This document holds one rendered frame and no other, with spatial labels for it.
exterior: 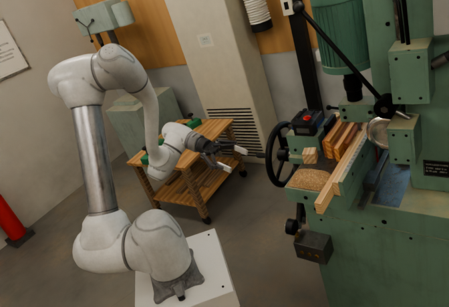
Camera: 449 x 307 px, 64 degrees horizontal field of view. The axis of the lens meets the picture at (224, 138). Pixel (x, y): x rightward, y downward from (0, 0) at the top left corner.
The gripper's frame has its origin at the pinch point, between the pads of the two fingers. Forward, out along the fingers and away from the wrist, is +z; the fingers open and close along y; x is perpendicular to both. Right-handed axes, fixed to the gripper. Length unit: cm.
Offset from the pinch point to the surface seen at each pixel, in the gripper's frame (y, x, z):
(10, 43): 42, 25, -260
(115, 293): -43, 112, -61
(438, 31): -6, -74, 57
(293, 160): 1.5, -11.6, 24.9
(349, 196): -17, -23, 51
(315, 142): 3.6, -22.5, 31.4
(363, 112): 8, -38, 44
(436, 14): -6, -78, 55
